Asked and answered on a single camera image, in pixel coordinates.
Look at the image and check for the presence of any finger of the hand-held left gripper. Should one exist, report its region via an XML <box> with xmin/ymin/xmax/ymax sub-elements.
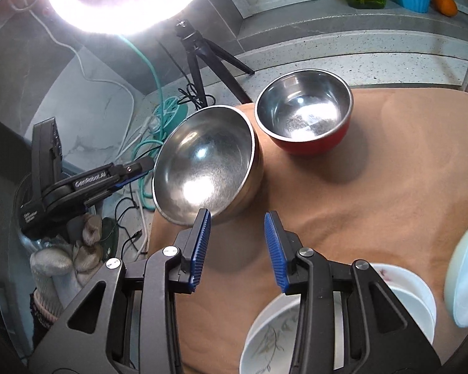
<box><xmin>111</xmin><ymin>158</ymin><xmax>157</xmax><ymax>185</ymax></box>
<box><xmin>84</xmin><ymin>181</ymin><xmax>131</xmax><ymax>208</ymax></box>

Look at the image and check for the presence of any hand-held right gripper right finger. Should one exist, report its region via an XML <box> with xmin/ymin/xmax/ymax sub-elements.
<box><xmin>264</xmin><ymin>210</ymin><xmax>441</xmax><ymax>374</ymax></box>

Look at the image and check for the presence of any green cable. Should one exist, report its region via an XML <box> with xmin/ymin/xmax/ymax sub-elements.
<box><xmin>119</xmin><ymin>35</ymin><xmax>190</xmax><ymax>199</ymax></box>

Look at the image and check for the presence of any stainless steel bowl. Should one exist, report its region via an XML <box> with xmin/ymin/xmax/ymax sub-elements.
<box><xmin>152</xmin><ymin>105</ymin><xmax>265</xmax><ymax>227</ymax></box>

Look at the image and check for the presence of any dark green object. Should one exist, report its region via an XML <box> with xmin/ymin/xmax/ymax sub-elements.
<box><xmin>101</xmin><ymin>218</ymin><xmax>119</xmax><ymax>258</ymax></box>

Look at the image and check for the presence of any orange towel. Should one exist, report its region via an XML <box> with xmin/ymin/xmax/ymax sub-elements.
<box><xmin>146</xmin><ymin>86</ymin><xmax>468</xmax><ymax>374</ymax></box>

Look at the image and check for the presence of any red steel bowl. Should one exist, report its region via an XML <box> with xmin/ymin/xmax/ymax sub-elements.
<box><xmin>255</xmin><ymin>69</ymin><xmax>354</xmax><ymax>156</ymax></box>

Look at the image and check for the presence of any white cable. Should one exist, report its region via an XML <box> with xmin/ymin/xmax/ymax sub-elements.
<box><xmin>27</xmin><ymin>8</ymin><xmax>157</xmax><ymax>152</ymax></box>

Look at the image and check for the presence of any orange fruit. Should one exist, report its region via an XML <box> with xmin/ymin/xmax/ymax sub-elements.
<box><xmin>431</xmin><ymin>0</ymin><xmax>458</xmax><ymax>17</ymax></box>

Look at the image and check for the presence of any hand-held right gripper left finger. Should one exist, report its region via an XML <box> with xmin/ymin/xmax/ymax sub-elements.
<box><xmin>39</xmin><ymin>208</ymin><xmax>212</xmax><ymax>374</ymax></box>

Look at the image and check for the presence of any person's left forearm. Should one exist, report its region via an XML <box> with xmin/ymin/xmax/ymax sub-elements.
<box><xmin>29</xmin><ymin>286</ymin><xmax>65</xmax><ymax>345</ymax></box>

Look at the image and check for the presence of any white plate green leaf print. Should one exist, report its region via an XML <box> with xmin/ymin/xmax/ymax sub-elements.
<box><xmin>239</xmin><ymin>286</ymin><xmax>431</xmax><ymax>374</ymax></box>

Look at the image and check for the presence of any person's left hand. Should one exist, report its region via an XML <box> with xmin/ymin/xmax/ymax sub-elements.
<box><xmin>30</xmin><ymin>212</ymin><xmax>104</xmax><ymax>302</ymax></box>

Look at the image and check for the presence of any pale blue ceramic bowl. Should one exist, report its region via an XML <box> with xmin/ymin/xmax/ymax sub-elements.
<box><xmin>444</xmin><ymin>216</ymin><xmax>468</xmax><ymax>328</ymax></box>

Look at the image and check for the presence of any white plate pink flower print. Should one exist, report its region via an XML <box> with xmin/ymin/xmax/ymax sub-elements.
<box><xmin>368</xmin><ymin>263</ymin><xmax>437</xmax><ymax>345</ymax></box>

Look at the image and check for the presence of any white ring light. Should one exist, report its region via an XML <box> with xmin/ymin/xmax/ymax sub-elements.
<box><xmin>43</xmin><ymin>0</ymin><xmax>221</xmax><ymax>35</ymax></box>

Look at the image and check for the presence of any black mini tripod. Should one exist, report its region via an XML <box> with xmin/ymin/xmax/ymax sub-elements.
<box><xmin>175</xmin><ymin>19</ymin><xmax>255</xmax><ymax>108</ymax></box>

